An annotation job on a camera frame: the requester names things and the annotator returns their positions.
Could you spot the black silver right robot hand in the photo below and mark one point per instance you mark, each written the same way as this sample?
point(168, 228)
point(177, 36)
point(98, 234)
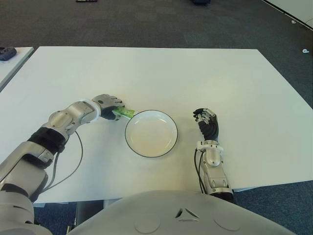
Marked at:
point(210, 127)

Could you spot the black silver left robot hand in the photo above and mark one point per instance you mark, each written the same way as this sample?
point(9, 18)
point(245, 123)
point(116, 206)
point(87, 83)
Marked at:
point(107, 101)

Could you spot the green toothpaste tube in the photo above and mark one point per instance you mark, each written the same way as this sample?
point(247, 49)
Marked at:
point(126, 112)

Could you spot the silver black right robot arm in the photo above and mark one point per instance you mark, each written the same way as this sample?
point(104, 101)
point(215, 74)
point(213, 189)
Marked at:
point(215, 159)

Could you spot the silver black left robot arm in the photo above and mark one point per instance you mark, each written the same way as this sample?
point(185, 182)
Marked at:
point(71, 115)

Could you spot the white plate with black rim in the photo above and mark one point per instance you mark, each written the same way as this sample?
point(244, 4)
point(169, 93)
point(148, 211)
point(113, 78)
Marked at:
point(151, 134)

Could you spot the grey robot torso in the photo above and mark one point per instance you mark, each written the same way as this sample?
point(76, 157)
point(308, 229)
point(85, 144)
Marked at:
point(183, 215)

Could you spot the white side table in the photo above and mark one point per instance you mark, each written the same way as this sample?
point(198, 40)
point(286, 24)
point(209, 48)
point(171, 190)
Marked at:
point(12, 71)

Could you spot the dark blue handheld device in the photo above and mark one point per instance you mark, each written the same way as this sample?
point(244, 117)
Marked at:
point(7, 54)

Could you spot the grey table leg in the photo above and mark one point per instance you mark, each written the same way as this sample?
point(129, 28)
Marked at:
point(90, 213)

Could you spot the white table with black edge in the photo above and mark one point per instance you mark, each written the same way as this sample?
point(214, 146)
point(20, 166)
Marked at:
point(296, 8)

